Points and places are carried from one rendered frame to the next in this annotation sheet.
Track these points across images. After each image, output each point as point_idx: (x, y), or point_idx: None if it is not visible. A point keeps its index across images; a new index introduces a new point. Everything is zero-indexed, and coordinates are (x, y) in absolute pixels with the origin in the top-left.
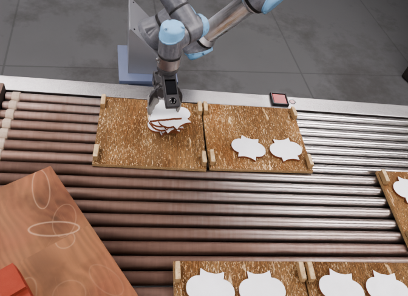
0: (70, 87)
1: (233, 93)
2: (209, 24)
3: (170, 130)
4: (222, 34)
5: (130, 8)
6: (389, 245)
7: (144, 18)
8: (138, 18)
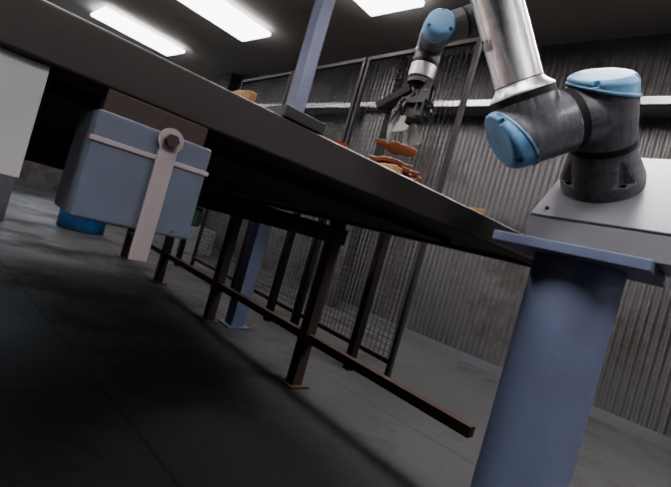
0: None
1: (387, 168)
2: (430, 12)
3: None
4: (485, 57)
5: (663, 160)
6: None
7: (670, 183)
8: (646, 171)
